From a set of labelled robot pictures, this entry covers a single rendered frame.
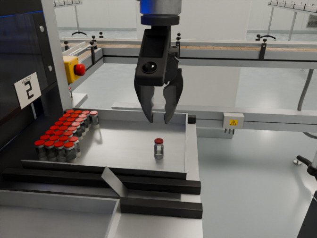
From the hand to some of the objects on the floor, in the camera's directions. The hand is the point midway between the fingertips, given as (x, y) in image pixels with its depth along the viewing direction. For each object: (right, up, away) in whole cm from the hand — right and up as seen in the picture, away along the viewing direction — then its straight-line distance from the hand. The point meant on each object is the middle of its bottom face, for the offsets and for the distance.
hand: (158, 119), depth 52 cm
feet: (+109, -46, +125) cm, 172 cm away
